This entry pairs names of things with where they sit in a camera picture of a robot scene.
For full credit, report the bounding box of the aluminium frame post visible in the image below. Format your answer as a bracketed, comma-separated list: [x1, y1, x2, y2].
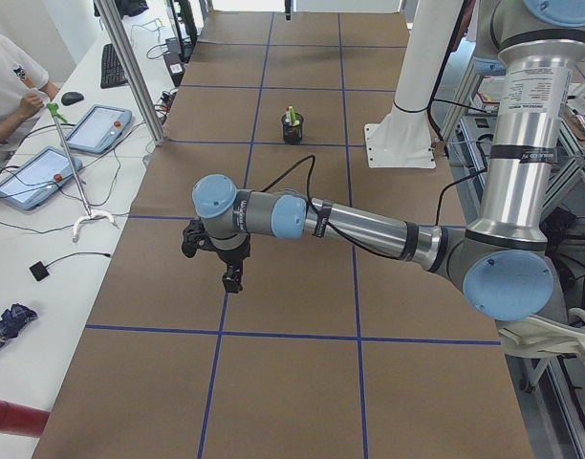
[95, 0, 165, 145]

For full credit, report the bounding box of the green handled reacher grabber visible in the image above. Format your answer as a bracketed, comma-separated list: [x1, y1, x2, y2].
[46, 102, 118, 243]

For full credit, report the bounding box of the person in white shirt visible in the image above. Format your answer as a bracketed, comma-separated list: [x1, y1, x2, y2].
[0, 34, 59, 151]

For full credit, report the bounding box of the teach pendant tablet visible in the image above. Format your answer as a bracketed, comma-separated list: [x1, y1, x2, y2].
[66, 104, 132, 155]
[0, 147, 74, 210]

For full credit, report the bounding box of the black mesh pen holder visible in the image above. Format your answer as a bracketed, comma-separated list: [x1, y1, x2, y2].
[281, 115, 304, 144]

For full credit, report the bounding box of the black keyboard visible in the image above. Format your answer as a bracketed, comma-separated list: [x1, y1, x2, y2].
[100, 43, 127, 89]

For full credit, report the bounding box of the small black square device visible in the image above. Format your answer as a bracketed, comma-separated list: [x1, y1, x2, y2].
[29, 261, 50, 281]

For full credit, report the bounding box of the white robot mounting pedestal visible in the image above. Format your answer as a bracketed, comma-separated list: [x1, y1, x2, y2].
[364, 0, 465, 169]

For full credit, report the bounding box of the folded blue umbrella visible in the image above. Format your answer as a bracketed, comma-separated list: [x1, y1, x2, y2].
[0, 303, 38, 350]

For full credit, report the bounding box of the red cylinder bottle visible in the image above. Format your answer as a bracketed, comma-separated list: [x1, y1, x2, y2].
[0, 400, 50, 438]

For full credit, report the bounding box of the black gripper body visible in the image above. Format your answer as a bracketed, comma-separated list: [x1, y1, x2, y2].
[284, 0, 293, 20]
[217, 241, 250, 276]

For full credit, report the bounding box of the near teach pendant tablet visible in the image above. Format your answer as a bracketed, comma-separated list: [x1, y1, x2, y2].
[0, 147, 74, 210]

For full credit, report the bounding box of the far teach pendant tablet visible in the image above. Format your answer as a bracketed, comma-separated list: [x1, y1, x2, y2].
[66, 104, 132, 155]

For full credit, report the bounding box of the grey office chair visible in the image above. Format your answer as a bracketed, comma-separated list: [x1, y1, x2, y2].
[496, 308, 585, 393]

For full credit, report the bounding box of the black computer mouse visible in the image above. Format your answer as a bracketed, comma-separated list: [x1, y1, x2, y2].
[61, 91, 84, 106]

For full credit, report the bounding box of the red white marker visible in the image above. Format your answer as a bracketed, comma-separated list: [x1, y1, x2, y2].
[285, 106, 293, 125]

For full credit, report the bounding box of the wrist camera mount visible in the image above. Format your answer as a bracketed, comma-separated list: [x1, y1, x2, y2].
[181, 218, 206, 258]

